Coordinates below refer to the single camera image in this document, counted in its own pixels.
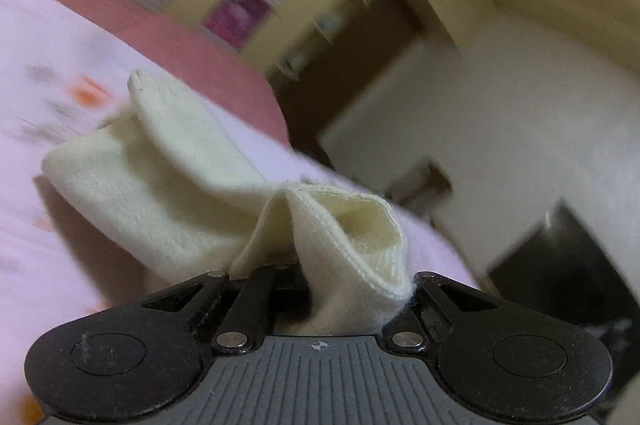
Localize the cream knit small garment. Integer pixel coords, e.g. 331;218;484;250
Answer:
41;70;413;335

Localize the black box by bed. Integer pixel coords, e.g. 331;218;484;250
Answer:
488;200;639;331

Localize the dark wooden chair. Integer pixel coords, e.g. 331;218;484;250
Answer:
383;158;454;210

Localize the pink checked bed sheet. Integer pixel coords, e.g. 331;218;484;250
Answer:
56;0;290;145

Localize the white floral quilt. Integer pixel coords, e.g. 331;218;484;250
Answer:
1;0;473;424

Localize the dark wooden door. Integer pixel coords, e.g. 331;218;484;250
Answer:
277;0;423;168

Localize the lower right magenta poster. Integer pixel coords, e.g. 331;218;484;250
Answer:
203;0;272;51

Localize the cream corner shelf unit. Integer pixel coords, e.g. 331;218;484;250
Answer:
268;1;349;84

